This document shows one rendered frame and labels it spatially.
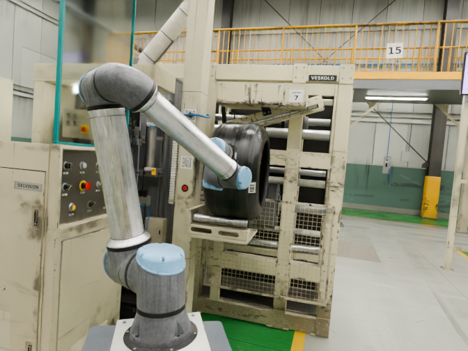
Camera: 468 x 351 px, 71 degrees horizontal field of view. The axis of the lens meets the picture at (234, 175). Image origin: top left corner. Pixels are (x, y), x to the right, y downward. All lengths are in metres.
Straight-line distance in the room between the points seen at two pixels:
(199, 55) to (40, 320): 1.61
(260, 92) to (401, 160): 9.19
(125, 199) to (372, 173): 10.23
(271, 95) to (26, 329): 1.82
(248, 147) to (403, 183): 9.63
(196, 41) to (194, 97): 0.34
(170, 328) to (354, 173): 10.18
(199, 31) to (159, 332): 1.68
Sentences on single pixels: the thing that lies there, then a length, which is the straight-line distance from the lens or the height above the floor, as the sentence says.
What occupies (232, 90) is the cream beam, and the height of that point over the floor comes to 1.72.
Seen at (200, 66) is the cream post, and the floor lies 1.81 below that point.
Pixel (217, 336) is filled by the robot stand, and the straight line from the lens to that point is 1.36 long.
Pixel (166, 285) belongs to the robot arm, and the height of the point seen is 0.88.
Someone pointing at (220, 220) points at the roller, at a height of 0.90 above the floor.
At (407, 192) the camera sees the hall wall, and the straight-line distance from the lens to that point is 11.22.
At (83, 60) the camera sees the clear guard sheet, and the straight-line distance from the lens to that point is 1.76.
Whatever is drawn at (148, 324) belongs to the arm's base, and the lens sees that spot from 1.08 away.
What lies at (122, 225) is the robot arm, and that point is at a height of 1.02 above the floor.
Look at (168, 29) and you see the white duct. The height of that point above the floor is 2.14.
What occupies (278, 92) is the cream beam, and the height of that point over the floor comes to 1.72.
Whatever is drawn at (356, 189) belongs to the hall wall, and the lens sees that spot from 11.02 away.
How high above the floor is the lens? 1.27
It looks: 3 degrees down
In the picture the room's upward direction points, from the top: 5 degrees clockwise
